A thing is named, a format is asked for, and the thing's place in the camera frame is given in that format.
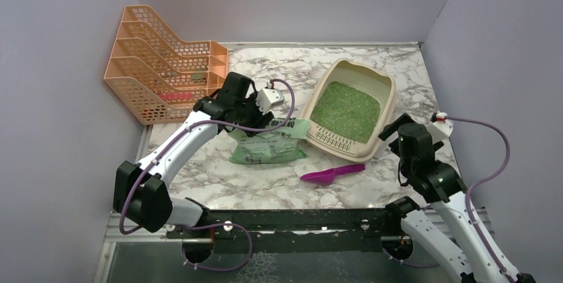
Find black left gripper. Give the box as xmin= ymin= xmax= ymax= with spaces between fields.
xmin=234 ymin=91 xmax=274 ymax=137

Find white bag sealing clip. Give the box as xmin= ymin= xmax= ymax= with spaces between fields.
xmin=373 ymin=140 xmax=390 ymax=160

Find beige plastic litter box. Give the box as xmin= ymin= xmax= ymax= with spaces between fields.
xmin=300 ymin=58 xmax=398 ymax=162

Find green litter bag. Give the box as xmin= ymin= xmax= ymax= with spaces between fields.
xmin=228 ymin=118 xmax=311 ymax=165

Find purple plastic litter scoop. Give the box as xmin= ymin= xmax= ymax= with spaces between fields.
xmin=299 ymin=163 xmax=365 ymax=185

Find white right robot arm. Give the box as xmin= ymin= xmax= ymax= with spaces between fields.
xmin=378 ymin=112 xmax=535 ymax=282

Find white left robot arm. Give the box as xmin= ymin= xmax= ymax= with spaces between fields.
xmin=112 ymin=72 xmax=285 ymax=237

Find green litter pellets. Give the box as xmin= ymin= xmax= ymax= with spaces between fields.
xmin=310 ymin=82 xmax=381 ymax=143

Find orange mesh file rack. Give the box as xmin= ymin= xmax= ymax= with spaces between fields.
xmin=104 ymin=5 xmax=229 ymax=126

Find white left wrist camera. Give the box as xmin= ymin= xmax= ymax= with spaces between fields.
xmin=256 ymin=88 xmax=285 ymax=114

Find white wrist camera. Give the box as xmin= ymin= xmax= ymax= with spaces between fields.
xmin=256 ymin=88 xmax=285 ymax=114
xmin=425 ymin=112 xmax=454 ymax=145

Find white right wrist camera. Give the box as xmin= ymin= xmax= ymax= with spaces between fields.
xmin=425 ymin=112 xmax=454 ymax=145

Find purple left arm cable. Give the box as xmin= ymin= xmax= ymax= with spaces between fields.
xmin=118 ymin=78 xmax=296 ymax=273

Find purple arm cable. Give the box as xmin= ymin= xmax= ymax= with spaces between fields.
xmin=118 ymin=78 xmax=296 ymax=273
xmin=381 ymin=116 xmax=517 ymax=283

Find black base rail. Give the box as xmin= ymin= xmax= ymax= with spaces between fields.
xmin=166 ymin=208 xmax=414 ymax=258

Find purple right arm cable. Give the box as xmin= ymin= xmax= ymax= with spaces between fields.
xmin=381 ymin=116 xmax=517 ymax=283

